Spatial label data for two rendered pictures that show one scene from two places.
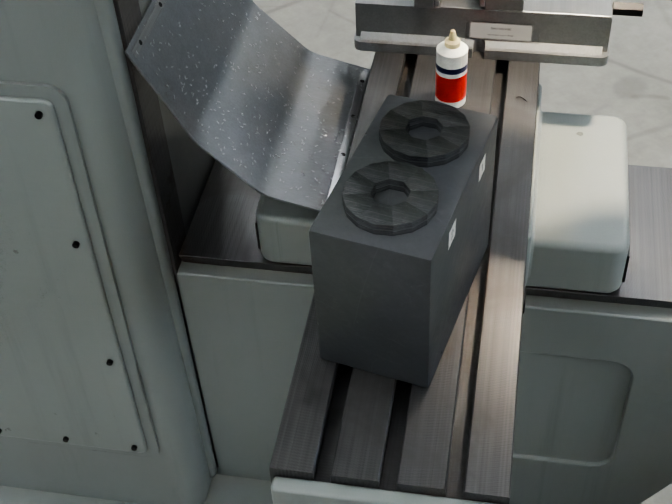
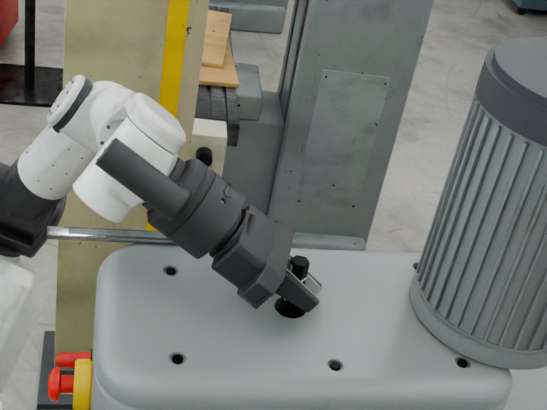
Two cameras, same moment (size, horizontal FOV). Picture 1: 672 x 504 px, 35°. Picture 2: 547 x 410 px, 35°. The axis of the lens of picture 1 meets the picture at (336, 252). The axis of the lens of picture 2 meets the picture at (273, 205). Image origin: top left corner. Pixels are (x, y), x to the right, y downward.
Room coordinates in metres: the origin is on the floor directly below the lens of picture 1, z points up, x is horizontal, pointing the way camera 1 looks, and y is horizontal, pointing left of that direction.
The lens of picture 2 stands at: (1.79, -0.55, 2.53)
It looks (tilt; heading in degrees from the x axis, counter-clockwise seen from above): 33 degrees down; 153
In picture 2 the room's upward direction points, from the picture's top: 11 degrees clockwise
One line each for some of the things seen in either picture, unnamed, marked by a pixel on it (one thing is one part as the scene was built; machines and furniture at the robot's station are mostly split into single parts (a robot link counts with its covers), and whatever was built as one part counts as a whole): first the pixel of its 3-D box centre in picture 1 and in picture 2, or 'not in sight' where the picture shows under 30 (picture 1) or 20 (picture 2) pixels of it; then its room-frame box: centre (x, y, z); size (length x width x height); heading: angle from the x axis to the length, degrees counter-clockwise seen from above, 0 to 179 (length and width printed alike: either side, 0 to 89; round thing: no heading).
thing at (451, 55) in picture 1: (451, 66); not in sight; (1.13, -0.16, 0.99); 0.04 x 0.04 x 0.11
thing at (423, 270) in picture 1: (408, 233); not in sight; (0.78, -0.08, 1.04); 0.22 x 0.12 x 0.20; 156
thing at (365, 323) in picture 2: not in sight; (291, 357); (1.13, -0.15, 1.81); 0.47 x 0.26 x 0.16; 77
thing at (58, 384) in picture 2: not in sight; (62, 384); (1.08, -0.41, 1.76); 0.04 x 0.03 x 0.04; 167
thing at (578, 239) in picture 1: (446, 180); not in sight; (1.13, -0.16, 0.80); 0.50 x 0.35 x 0.12; 77
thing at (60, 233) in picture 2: not in sight; (149, 236); (0.98, -0.29, 1.89); 0.24 x 0.04 x 0.01; 77
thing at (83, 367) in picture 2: not in sight; (82, 384); (1.08, -0.39, 1.76); 0.06 x 0.02 x 0.06; 167
